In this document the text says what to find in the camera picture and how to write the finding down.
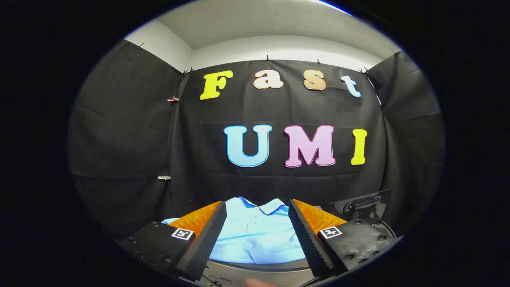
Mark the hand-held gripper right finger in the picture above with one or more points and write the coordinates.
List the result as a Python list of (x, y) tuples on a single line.
[(310, 243)]

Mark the silver clip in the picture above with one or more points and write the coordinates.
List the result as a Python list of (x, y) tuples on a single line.
[(164, 177)]

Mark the copper clip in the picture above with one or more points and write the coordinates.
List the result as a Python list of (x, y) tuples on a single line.
[(173, 99)]

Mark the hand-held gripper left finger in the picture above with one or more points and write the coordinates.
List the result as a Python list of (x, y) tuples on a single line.
[(201, 247)]

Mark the light blue polo shirt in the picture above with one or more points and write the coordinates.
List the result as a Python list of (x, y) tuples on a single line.
[(255, 239)]

